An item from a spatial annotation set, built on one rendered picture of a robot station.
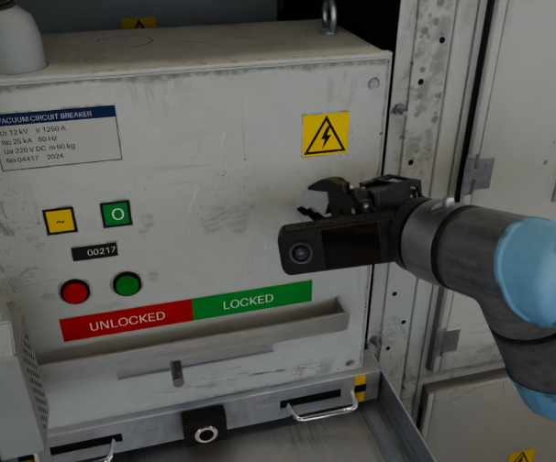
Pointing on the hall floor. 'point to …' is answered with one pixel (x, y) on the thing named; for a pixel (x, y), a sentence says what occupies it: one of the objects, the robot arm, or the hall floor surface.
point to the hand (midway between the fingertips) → (297, 207)
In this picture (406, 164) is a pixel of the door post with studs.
